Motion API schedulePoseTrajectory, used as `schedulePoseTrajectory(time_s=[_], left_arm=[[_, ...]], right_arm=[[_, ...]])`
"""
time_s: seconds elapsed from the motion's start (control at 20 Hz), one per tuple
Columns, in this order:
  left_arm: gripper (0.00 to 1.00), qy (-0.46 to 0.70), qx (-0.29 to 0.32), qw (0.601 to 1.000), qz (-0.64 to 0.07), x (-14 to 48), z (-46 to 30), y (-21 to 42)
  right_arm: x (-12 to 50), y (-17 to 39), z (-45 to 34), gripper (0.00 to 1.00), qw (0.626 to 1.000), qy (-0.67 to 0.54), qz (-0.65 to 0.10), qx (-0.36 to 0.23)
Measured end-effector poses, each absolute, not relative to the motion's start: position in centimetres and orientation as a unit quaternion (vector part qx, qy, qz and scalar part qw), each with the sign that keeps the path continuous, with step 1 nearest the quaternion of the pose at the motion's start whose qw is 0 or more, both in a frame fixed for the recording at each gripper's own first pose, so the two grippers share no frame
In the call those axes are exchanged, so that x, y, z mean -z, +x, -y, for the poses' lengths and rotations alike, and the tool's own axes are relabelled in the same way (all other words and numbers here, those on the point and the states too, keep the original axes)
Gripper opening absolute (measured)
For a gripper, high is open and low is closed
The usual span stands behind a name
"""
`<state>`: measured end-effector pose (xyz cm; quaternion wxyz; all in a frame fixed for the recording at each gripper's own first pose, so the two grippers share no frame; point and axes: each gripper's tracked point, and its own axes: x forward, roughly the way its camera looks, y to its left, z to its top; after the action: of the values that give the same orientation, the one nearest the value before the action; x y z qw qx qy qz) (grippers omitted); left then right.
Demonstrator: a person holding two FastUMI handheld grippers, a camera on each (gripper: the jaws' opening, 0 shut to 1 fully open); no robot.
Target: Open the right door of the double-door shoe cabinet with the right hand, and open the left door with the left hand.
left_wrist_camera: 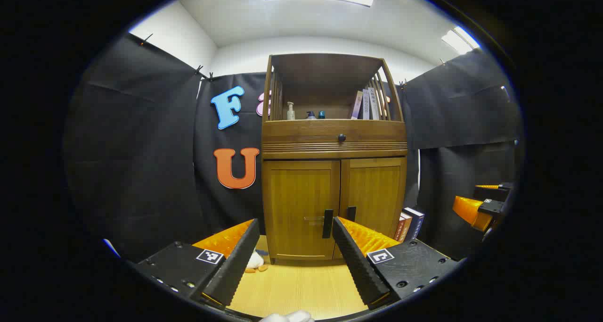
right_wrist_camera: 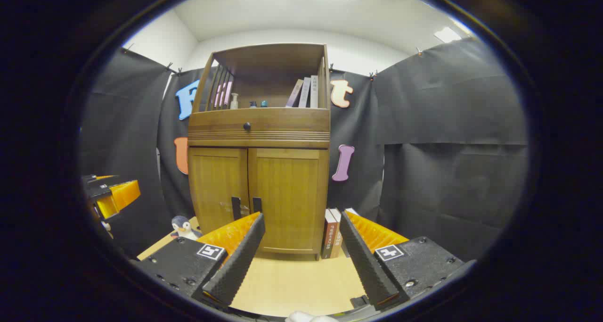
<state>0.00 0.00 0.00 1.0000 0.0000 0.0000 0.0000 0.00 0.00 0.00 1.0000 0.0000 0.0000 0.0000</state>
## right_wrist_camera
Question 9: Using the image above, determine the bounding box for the wooden double-door shoe cabinet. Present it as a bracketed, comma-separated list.
[187, 43, 331, 261]

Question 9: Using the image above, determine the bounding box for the penguin plush toy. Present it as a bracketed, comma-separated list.
[171, 215, 203, 241]

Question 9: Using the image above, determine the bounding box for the black backdrop cloth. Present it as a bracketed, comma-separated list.
[80, 38, 528, 261]

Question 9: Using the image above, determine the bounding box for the brown book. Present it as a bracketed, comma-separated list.
[321, 209, 338, 260]

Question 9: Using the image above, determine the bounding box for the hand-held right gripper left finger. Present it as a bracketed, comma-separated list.
[134, 212, 266, 308]

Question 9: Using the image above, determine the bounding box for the ceiling light panel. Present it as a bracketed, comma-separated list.
[434, 27, 463, 44]

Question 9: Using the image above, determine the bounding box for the wooden cabinet drawer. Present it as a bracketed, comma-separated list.
[188, 107, 330, 148]

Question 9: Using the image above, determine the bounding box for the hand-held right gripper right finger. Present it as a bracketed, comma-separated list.
[339, 210, 467, 312]

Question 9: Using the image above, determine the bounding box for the grey book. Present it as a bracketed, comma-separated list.
[298, 77, 312, 108]

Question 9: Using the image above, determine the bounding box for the tan book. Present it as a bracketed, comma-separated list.
[330, 208, 343, 259]

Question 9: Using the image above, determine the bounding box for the wooden shoe cabinet door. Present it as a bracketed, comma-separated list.
[248, 148, 329, 255]
[188, 148, 249, 235]

